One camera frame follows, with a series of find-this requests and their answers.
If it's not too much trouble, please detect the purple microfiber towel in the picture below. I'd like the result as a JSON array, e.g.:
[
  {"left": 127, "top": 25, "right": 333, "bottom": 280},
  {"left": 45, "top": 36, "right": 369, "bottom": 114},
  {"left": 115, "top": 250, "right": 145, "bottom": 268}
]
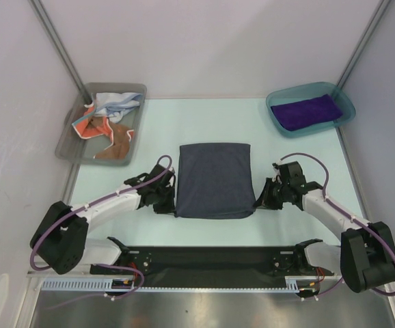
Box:
[{"left": 271, "top": 94, "right": 343, "bottom": 132}]

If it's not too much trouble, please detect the light blue towel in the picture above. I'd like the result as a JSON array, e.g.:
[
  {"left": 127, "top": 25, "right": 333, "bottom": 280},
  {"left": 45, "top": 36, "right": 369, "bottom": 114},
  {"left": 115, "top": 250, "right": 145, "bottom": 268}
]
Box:
[{"left": 94, "top": 92, "right": 142, "bottom": 124}]

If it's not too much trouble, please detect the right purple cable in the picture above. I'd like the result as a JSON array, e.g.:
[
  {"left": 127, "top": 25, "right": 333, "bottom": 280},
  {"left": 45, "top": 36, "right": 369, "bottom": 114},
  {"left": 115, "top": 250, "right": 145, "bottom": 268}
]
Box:
[{"left": 277, "top": 152, "right": 395, "bottom": 301}]

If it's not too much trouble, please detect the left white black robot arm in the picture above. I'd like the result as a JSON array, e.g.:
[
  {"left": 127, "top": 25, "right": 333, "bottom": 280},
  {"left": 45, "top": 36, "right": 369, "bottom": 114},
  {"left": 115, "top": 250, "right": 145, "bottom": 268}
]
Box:
[{"left": 29, "top": 163, "right": 176, "bottom": 275}]

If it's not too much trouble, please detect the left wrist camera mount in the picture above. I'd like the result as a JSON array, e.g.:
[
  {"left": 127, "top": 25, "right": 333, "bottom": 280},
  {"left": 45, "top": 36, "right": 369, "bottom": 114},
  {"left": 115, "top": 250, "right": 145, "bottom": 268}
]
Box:
[{"left": 165, "top": 166, "right": 176, "bottom": 184}]

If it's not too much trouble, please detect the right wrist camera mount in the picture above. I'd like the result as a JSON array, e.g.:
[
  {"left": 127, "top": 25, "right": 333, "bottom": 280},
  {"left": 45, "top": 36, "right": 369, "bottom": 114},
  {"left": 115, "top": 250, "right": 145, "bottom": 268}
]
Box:
[{"left": 272, "top": 162, "right": 282, "bottom": 180}]

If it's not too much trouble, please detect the teal transparent plastic tray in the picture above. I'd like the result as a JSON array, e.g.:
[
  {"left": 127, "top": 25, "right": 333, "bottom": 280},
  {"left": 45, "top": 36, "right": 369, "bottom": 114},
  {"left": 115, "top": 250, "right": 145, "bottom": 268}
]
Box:
[{"left": 266, "top": 82, "right": 356, "bottom": 138}]

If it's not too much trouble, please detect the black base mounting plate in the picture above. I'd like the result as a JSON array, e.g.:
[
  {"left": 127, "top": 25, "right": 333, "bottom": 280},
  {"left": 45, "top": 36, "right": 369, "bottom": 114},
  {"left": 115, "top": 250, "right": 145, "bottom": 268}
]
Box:
[{"left": 90, "top": 245, "right": 336, "bottom": 277}]

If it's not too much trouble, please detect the grey plastic bin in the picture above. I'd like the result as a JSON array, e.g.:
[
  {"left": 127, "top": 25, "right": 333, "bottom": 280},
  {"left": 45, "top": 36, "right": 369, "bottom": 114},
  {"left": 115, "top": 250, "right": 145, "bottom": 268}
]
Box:
[{"left": 55, "top": 82, "right": 147, "bottom": 166}]

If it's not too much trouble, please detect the brown towel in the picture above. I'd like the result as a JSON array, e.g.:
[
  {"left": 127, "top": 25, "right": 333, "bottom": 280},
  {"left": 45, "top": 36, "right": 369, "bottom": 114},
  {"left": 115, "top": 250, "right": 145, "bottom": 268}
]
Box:
[{"left": 89, "top": 117, "right": 134, "bottom": 160}]

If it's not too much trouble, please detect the dark blue-grey towel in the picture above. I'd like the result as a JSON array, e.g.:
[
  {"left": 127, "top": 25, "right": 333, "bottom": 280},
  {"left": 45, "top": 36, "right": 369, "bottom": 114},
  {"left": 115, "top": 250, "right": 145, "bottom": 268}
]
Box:
[{"left": 176, "top": 143, "right": 256, "bottom": 219}]

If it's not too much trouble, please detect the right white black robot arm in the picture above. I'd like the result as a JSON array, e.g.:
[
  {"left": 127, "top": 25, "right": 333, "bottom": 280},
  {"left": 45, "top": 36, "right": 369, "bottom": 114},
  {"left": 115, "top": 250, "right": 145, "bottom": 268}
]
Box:
[{"left": 254, "top": 161, "right": 395, "bottom": 297}]

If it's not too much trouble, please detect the right aluminium corner post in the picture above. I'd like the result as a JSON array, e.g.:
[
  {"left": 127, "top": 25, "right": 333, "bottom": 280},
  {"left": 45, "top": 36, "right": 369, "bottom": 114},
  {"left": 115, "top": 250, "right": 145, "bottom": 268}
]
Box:
[{"left": 337, "top": 0, "right": 394, "bottom": 89}]

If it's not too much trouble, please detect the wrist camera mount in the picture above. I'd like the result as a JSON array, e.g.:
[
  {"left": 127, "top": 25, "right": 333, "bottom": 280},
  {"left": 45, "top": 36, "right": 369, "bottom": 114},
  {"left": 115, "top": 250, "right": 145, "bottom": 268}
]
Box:
[
  {"left": 165, "top": 166, "right": 176, "bottom": 184},
  {"left": 272, "top": 162, "right": 282, "bottom": 180}
]

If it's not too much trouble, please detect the left aluminium corner post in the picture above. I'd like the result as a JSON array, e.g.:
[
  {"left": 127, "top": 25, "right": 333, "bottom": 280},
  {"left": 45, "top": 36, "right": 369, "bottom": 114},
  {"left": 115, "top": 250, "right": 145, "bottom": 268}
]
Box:
[{"left": 28, "top": 0, "right": 87, "bottom": 95}]

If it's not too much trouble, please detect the aluminium corner post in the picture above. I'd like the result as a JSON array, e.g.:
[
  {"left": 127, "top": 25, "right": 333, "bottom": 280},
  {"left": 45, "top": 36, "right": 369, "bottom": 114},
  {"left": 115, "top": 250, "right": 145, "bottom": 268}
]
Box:
[
  {"left": 28, "top": 0, "right": 87, "bottom": 95},
  {"left": 337, "top": 0, "right": 394, "bottom": 89}
]

